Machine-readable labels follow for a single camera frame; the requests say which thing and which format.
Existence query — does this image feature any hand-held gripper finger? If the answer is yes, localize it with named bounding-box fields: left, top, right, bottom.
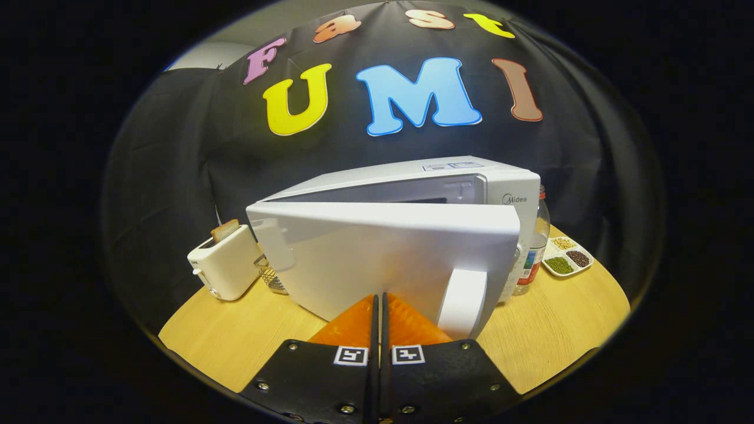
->
left=239, top=293, right=379, bottom=424
left=381, top=293, right=522, bottom=424

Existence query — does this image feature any white microwave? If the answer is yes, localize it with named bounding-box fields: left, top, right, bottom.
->
left=246, top=155, right=541, bottom=341

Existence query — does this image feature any white toaster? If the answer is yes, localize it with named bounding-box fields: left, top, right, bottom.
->
left=187, top=224, right=263, bottom=302

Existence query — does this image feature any clear bottle red label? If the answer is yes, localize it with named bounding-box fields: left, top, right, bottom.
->
left=511, top=184, right=551, bottom=296

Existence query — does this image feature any white divided bean dish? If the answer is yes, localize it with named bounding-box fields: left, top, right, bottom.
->
left=541, top=236, right=594, bottom=278

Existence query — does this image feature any brown toast slice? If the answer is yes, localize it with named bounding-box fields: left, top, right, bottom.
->
left=210, top=219, right=241, bottom=244

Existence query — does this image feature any black backdrop cloth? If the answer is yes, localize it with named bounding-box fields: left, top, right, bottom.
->
left=100, top=3, right=666, bottom=336

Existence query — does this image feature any wire basket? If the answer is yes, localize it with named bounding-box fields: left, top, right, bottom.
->
left=254, top=254, right=289, bottom=295

